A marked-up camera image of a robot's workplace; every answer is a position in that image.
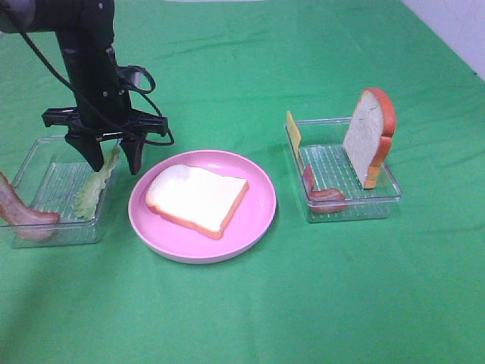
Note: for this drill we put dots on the clear right plastic container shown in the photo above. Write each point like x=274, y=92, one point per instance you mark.
x=322, y=147

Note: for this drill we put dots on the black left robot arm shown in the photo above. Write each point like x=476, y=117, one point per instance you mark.
x=101, y=88

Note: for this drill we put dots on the green lettuce leaf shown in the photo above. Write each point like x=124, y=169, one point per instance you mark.
x=87, y=199

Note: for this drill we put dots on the yellow cheese slice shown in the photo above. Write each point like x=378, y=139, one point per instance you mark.
x=294, y=137

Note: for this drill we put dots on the bacon strip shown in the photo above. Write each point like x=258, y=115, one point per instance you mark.
x=331, y=195
x=16, y=213

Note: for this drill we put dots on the upright bread slice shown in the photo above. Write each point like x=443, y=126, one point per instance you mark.
x=369, y=137

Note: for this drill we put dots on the green tablecloth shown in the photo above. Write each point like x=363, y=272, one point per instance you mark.
x=405, y=289

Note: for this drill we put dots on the clear plastic container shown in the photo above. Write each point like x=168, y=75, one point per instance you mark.
x=322, y=147
x=50, y=180

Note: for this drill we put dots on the pink round plate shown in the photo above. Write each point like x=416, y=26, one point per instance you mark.
x=249, y=223

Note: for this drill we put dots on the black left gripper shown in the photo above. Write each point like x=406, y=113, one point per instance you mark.
x=105, y=117

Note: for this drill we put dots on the clear left plastic container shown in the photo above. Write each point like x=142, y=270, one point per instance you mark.
x=50, y=180

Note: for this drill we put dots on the white bread slice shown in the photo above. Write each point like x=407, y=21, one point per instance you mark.
x=196, y=198

